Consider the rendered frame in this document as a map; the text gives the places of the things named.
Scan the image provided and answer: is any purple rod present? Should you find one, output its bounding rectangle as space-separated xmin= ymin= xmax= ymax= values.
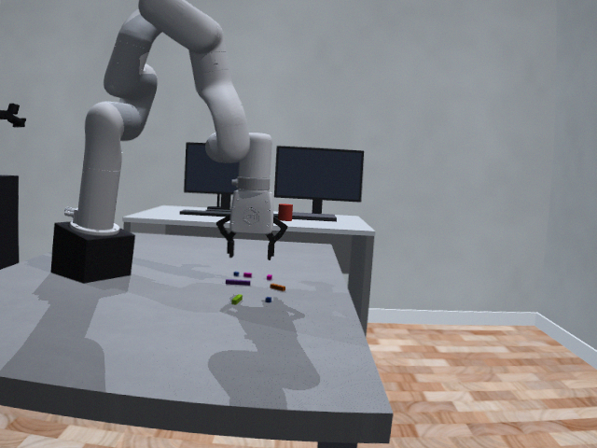
xmin=226 ymin=279 xmax=250 ymax=286

